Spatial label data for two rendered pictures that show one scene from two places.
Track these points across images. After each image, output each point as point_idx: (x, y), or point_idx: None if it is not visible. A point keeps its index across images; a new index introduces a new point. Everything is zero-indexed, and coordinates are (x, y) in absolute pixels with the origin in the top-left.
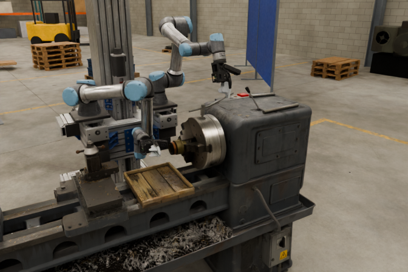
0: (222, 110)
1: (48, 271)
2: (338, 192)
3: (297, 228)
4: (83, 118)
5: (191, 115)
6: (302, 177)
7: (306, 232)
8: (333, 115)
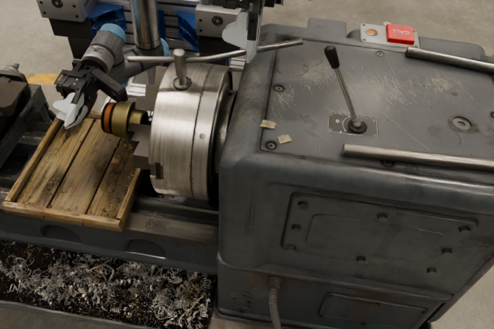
0: (259, 77)
1: None
2: None
3: (448, 323)
4: None
5: None
6: (439, 312)
7: None
8: None
